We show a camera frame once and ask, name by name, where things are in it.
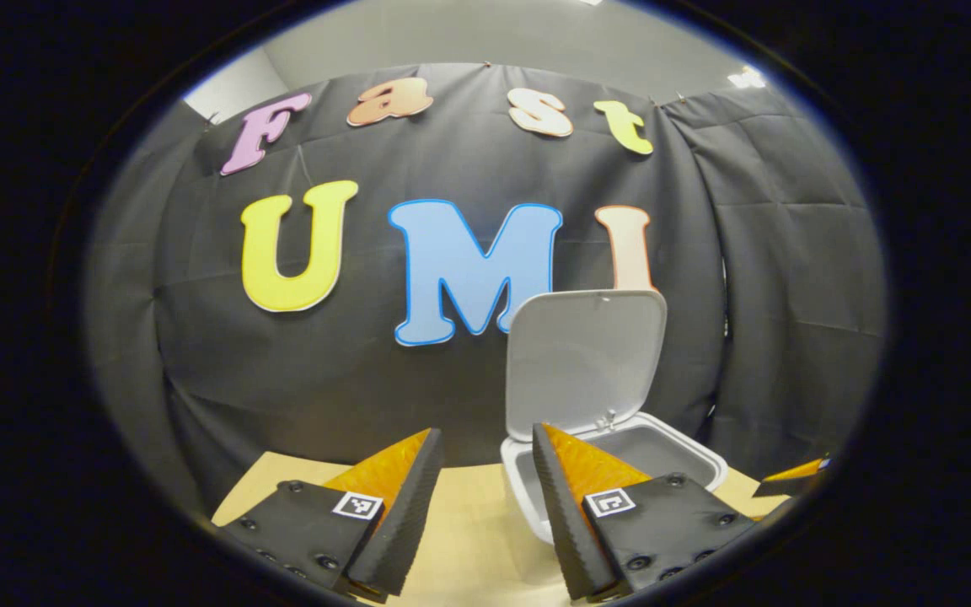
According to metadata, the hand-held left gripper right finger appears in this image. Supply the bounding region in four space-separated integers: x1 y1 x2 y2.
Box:
532 422 760 601

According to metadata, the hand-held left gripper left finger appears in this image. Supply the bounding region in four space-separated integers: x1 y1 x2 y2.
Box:
214 427 444 601

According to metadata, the white desktop garbage bin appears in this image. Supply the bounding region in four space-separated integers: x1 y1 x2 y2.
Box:
500 289 729 547

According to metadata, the wooden desktop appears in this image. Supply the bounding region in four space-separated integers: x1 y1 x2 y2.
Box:
212 451 790 607

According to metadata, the black backdrop cloth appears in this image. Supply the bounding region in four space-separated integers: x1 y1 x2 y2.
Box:
85 63 887 515

